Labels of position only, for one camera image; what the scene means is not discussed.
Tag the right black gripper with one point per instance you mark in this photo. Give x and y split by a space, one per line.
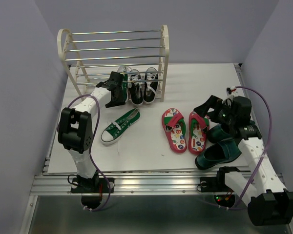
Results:
213 102

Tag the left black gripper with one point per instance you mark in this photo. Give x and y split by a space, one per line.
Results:
119 102

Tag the pink flip-flop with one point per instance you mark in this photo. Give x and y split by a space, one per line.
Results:
198 127
175 129

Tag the cream shoe rack chrome bars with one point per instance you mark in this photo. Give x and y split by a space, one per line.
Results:
89 57

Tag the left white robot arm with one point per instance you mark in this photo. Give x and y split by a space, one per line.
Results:
75 130

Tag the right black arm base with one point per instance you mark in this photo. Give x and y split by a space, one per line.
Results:
223 195

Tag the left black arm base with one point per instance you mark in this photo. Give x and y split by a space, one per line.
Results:
95 191

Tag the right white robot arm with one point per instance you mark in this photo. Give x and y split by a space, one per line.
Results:
267 199

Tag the teal velvet shoe far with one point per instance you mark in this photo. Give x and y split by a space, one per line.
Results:
219 132

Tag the teal velvet shoe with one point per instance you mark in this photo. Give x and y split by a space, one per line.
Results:
222 152
219 132

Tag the teal velvet shoe near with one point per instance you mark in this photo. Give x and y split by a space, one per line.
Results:
222 152

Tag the black sneaker left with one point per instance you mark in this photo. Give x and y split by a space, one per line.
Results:
135 87

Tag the black sneaker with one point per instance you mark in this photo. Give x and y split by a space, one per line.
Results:
135 87
151 85

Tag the black sneaker right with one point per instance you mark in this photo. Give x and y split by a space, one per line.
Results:
151 85

